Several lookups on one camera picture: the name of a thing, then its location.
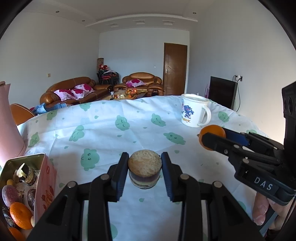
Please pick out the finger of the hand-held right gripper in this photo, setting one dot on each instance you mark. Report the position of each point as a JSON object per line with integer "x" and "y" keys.
{"x": 235, "y": 138}
{"x": 217, "y": 141}

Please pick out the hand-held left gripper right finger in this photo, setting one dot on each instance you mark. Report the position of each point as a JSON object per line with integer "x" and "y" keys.
{"x": 167, "y": 176}

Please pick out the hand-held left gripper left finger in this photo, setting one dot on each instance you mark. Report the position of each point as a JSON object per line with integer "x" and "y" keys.
{"x": 122, "y": 176}

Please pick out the medium mandarin orange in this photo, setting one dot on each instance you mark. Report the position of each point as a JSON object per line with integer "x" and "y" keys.
{"x": 211, "y": 129}

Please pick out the round layered cake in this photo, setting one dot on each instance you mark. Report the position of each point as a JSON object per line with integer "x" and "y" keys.
{"x": 144, "y": 162}

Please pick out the pink metal tin box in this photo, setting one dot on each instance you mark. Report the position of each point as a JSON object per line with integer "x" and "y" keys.
{"x": 46, "y": 185}

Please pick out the chocolate cake piece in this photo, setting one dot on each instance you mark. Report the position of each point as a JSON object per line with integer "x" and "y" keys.
{"x": 26, "y": 176}

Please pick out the large mandarin orange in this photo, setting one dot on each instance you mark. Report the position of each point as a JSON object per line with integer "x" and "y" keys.
{"x": 21, "y": 214}

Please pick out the tiny yellow fruit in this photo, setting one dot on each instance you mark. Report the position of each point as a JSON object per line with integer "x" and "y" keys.
{"x": 9, "y": 182}

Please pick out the purple passion fruit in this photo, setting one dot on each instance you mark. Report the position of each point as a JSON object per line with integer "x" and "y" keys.
{"x": 10, "y": 195}

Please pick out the small mandarin orange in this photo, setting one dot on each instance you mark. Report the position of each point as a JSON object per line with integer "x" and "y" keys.
{"x": 15, "y": 234}

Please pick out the person's right hand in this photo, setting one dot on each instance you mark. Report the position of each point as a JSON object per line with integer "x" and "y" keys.
{"x": 260, "y": 208}

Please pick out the white mug with blue print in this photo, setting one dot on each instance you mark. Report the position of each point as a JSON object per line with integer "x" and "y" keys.
{"x": 192, "y": 111}

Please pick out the black television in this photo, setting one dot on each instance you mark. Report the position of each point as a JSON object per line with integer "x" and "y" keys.
{"x": 222, "y": 92}

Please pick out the white tablecloth with green clouds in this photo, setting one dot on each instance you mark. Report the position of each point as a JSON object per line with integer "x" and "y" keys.
{"x": 138, "y": 125}

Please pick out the wooden coffee table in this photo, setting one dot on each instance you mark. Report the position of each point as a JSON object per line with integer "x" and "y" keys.
{"x": 120, "y": 96}

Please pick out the brown wooden door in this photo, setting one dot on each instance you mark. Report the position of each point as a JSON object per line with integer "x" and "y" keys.
{"x": 175, "y": 69}

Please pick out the pink floral pillow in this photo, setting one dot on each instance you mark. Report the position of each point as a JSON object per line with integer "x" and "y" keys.
{"x": 134, "y": 82}
{"x": 64, "y": 93}
{"x": 83, "y": 89}

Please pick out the brown leather armchair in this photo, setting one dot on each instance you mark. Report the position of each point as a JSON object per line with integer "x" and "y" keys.
{"x": 143, "y": 77}

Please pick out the stack of dark chairs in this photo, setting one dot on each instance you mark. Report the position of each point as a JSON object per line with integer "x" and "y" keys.
{"x": 108, "y": 77}

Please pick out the blue clothing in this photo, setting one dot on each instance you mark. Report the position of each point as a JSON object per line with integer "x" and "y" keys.
{"x": 46, "y": 109}

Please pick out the brown leather sofa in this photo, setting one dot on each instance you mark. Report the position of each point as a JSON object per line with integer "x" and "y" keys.
{"x": 69, "y": 83}

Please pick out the tall brown floor vase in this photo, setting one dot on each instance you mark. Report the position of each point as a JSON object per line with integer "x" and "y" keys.
{"x": 100, "y": 63}

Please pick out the orange chair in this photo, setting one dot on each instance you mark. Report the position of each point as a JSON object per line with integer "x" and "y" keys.
{"x": 20, "y": 113}

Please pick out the pink electric kettle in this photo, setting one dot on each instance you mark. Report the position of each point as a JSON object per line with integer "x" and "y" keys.
{"x": 9, "y": 129}

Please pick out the wall power outlet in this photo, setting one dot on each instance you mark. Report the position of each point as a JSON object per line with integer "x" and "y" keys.
{"x": 238, "y": 78}

